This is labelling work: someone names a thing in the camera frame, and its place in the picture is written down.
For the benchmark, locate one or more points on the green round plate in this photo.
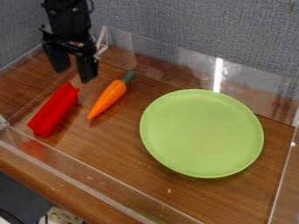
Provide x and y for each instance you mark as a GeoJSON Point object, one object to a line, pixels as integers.
{"type": "Point", "coordinates": [201, 133]}

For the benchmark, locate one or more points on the red rectangular block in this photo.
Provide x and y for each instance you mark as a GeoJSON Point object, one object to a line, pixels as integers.
{"type": "Point", "coordinates": [53, 110]}

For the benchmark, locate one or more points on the clear acrylic corner bracket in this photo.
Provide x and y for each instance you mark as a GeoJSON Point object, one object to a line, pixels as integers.
{"type": "Point", "coordinates": [101, 43]}

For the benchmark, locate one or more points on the clear acrylic enclosure walls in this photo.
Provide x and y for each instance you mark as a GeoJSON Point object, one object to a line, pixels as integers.
{"type": "Point", "coordinates": [91, 166]}

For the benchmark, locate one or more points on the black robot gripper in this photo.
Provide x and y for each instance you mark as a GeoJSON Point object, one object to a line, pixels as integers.
{"type": "Point", "coordinates": [79, 44]}

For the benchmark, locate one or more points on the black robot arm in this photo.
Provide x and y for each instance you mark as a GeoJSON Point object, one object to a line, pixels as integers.
{"type": "Point", "coordinates": [65, 36]}

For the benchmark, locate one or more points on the orange toy carrot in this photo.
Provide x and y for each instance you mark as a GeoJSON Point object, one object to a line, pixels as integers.
{"type": "Point", "coordinates": [111, 94]}

